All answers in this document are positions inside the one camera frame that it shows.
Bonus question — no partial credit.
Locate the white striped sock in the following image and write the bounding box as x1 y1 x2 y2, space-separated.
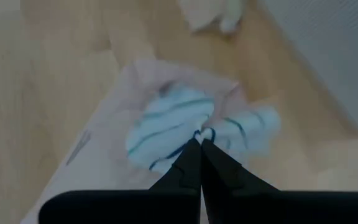
125 84 282 174

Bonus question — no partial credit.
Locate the white garment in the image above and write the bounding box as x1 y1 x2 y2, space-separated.
178 0 249 34

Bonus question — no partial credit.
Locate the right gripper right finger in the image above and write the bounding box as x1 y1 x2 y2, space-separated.
200 139 358 224

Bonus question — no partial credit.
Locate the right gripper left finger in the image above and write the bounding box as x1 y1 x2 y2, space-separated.
38 138 203 224

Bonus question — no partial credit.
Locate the white perforated laundry basket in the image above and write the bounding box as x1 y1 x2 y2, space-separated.
257 0 358 138

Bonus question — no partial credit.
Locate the light pink printed garment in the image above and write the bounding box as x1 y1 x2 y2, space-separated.
19 58 254 224

